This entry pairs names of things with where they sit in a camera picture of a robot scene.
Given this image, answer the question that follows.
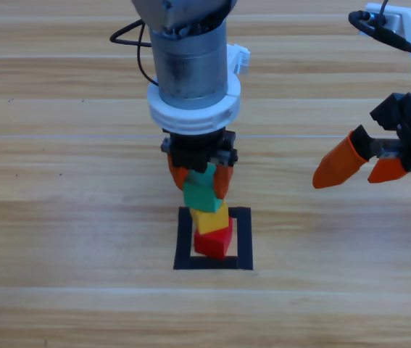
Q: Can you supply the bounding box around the green wooden cube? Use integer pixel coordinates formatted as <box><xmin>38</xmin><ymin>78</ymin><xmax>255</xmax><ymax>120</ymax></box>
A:
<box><xmin>182</xmin><ymin>162</ymin><xmax>221</xmax><ymax>214</ymax></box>

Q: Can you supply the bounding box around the yellow wooden cube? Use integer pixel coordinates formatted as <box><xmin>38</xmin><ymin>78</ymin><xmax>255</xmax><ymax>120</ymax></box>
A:
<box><xmin>189</xmin><ymin>201</ymin><xmax>230</xmax><ymax>235</ymax></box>

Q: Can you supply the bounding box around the red wooden cube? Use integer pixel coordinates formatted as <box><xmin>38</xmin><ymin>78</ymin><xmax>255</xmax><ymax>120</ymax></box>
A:
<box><xmin>193</xmin><ymin>217</ymin><xmax>234</xmax><ymax>261</ymax></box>

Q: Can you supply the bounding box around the black tape square outline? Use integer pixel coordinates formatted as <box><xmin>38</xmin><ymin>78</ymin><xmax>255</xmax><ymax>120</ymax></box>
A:
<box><xmin>173</xmin><ymin>206</ymin><xmax>254</xmax><ymax>271</ymax></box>

